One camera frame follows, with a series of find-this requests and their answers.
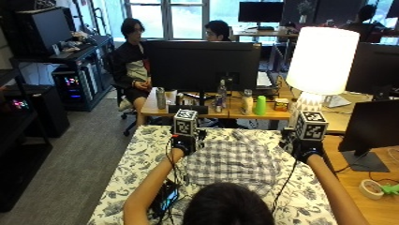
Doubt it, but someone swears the person's left hand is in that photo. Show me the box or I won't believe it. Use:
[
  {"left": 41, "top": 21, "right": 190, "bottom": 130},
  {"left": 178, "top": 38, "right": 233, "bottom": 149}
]
[{"left": 169, "top": 127, "right": 209, "bottom": 157}]

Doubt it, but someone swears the person's right hand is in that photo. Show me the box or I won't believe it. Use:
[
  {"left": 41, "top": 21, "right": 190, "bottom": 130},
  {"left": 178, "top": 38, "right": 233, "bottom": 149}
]
[{"left": 280, "top": 127, "right": 327, "bottom": 164}]

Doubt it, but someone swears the grey plaid shirt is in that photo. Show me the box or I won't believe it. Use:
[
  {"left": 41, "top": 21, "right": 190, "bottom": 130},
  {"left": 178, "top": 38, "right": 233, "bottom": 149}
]
[{"left": 181, "top": 127, "right": 290, "bottom": 197}]

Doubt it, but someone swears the white marker cube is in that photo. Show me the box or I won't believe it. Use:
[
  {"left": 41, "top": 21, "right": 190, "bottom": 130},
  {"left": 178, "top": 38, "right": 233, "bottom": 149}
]
[
  {"left": 172, "top": 108, "right": 200, "bottom": 138},
  {"left": 293, "top": 110, "right": 330, "bottom": 142}
]

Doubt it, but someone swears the small yellow box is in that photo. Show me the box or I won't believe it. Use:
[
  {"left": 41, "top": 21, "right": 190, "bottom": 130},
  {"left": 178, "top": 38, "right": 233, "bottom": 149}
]
[{"left": 273, "top": 97, "right": 290, "bottom": 113}]

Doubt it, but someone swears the wooden desk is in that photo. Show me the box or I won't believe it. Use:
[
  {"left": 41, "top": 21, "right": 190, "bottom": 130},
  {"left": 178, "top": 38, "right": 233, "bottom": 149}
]
[{"left": 140, "top": 82, "right": 375, "bottom": 136}]

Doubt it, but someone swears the green plastic cup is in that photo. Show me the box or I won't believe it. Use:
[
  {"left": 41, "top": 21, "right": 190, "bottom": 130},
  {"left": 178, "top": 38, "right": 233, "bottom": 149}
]
[{"left": 253, "top": 95, "right": 269, "bottom": 117}]

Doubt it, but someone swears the white cup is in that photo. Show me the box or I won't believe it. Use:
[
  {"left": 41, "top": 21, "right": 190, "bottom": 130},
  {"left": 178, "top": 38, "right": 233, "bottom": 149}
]
[{"left": 165, "top": 89, "right": 178, "bottom": 106}]

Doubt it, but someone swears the grey metal tumbler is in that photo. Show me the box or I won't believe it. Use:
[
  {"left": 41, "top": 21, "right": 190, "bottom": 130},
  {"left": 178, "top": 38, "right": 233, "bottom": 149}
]
[{"left": 155, "top": 86, "right": 168, "bottom": 111}]

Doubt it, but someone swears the black monitor on stand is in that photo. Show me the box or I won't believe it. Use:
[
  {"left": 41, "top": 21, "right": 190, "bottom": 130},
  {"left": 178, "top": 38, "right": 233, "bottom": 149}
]
[{"left": 337, "top": 98, "right": 399, "bottom": 173}]

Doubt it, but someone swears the black device with screen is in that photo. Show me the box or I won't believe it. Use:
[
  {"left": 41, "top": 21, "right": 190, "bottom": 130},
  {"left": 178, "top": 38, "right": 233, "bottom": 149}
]
[{"left": 149, "top": 179, "right": 181, "bottom": 218}]

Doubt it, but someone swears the large black monitor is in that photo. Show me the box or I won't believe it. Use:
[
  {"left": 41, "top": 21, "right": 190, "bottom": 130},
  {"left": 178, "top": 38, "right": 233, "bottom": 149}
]
[{"left": 144, "top": 39, "right": 264, "bottom": 114}]

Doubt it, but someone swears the white blue floral cloth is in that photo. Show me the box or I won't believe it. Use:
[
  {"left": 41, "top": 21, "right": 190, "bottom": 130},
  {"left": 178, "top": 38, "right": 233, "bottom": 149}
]
[{"left": 87, "top": 124, "right": 339, "bottom": 225}]

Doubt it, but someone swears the black office chair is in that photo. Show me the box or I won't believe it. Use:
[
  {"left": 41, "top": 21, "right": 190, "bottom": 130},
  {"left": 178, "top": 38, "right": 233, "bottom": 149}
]
[{"left": 104, "top": 51, "right": 140, "bottom": 138}]

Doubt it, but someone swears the roll of tape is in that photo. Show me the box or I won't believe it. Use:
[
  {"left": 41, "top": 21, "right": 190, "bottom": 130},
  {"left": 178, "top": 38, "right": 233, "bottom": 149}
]
[{"left": 358, "top": 178, "right": 386, "bottom": 202}]

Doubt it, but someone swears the white table lamp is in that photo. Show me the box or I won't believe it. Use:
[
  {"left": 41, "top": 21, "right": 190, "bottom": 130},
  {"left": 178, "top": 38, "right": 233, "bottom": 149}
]
[{"left": 285, "top": 26, "right": 362, "bottom": 128}]

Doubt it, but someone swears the green plastic object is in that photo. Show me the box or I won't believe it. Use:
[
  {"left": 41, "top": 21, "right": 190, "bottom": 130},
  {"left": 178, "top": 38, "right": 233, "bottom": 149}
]
[{"left": 379, "top": 183, "right": 399, "bottom": 197}]

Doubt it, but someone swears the computer tower with coloured lights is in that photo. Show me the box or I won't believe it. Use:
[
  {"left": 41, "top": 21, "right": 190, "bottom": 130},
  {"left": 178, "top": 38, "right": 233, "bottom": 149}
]
[{"left": 51, "top": 64, "right": 100, "bottom": 109}]

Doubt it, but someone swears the black shelf unit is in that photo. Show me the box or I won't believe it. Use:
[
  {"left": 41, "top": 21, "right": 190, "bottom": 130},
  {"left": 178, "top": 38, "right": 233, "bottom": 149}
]
[{"left": 10, "top": 35, "right": 116, "bottom": 113}]

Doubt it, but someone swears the black monitor by window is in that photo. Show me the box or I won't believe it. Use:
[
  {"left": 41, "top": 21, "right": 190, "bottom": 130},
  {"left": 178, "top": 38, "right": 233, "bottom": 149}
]
[{"left": 237, "top": 1, "right": 286, "bottom": 31}]

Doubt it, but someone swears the black screen on shelf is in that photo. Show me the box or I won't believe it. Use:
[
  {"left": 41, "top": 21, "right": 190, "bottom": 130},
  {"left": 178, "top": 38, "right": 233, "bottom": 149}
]
[{"left": 14, "top": 7, "right": 77, "bottom": 58}]

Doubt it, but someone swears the black glove cable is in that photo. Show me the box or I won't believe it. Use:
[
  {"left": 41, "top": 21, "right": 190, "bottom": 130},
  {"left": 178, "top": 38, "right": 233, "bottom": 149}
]
[
  {"left": 270, "top": 158, "right": 299, "bottom": 217},
  {"left": 165, "top": 137, "right": 189, "bottom": 225}
]

